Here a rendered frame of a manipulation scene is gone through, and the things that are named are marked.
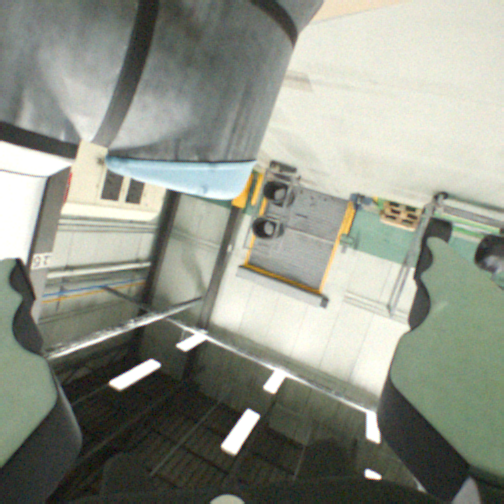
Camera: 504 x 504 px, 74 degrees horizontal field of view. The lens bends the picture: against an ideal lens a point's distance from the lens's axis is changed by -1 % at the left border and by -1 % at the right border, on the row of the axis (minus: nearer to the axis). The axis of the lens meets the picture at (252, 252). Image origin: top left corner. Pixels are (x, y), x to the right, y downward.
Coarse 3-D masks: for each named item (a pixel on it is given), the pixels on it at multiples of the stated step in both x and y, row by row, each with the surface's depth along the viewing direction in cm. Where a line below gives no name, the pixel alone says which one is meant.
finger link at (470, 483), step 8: (464, 480) 5; (472, 480) 5; (480, 480) 5; (464, 488) 5; (472, 488) 5; (480, 488) 5; (488, 488) 5; (496, 488) 5; (456, 496) 5; (464, 496) 5; (472, 496) 5; (480, 496) 5; (488, 496) 5; (496, 496) 5
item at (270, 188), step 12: (264, 180) 701; (276, 180) 696; (288, 180) 792; (264, 192) 713; (288, 192) 691; (276, 204) 723; (288, 204) 784; (252, 216) 712; (264, 216) 708; (288, 216) 818; (252, 228) 731; (276, 228) 702; (264, 240) 727
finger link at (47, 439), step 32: (0, 288) 9; (32, 288) 11; (0, 320) 8; (32, 320) 9; (0, 352) 7; (32, 352) 7; (0, 384) 6; (32, 384) 6; (0, 416) 6; (32, 416) 6; (64, 416) 6; (0, 448) 5; (32, 448) 6; (64, 448) 6; (0, 480) 5; (32, 480) 6
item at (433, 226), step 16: (432, 208) 471; (448, 208) 466; (432, 224) 476; (448, 224) 473; (464, 224) 473; (496, 224) 479; (448, 240) 468; (496, 240) 455; (480, 256) 507; (496, 256) 451; (400, 272) 540; (496, 272) 467; (400, 288) 489
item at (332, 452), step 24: (120, 456) 5; (312, 456) 5; (336, 456) 5; (120, 480) 5; (144, 480) 5; (288, 480) 4; (312, 480) 4; (336, 480) 4; (360, 480) 4; (384, 480) 4
